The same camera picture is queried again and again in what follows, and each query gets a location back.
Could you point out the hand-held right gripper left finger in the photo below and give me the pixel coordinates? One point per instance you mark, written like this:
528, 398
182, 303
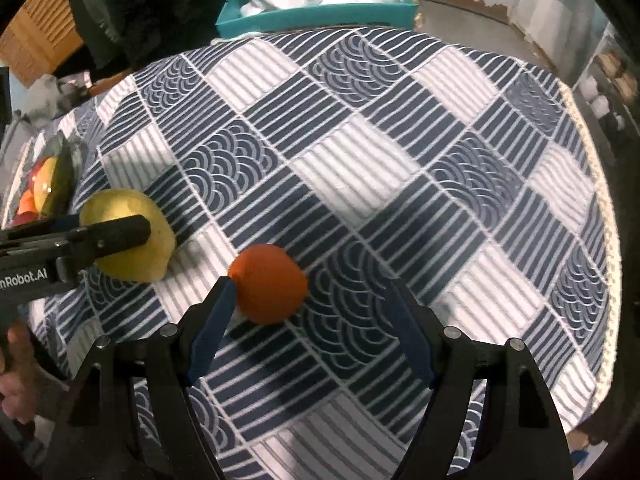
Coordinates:
215, 320

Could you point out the black coat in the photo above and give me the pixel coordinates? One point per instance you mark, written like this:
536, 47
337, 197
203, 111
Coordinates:
150, 5

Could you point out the dark glass plate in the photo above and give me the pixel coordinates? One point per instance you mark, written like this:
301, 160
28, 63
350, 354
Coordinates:
62, 175

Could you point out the white shoe rack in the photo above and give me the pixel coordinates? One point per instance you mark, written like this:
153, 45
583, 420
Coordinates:
607, 90

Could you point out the blue white patterned tablecloth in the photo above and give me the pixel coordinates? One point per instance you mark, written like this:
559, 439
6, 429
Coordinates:
350, 160

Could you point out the person's left hand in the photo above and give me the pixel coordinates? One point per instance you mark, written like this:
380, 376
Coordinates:
20, 355

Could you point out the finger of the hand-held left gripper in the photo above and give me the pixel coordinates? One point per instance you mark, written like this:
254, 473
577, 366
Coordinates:
120, 234
65, 221

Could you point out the wooden louvered cabinet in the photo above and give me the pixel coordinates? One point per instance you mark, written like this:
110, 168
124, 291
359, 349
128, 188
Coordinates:
35, 25

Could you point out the brown shoe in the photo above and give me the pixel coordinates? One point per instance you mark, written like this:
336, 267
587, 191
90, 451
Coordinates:
612, 60
624, 82

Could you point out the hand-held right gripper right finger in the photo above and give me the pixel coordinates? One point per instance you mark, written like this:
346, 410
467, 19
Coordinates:
410, 330

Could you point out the small orange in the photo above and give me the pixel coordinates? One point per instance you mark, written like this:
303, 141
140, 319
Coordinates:
28, 202
270, 285

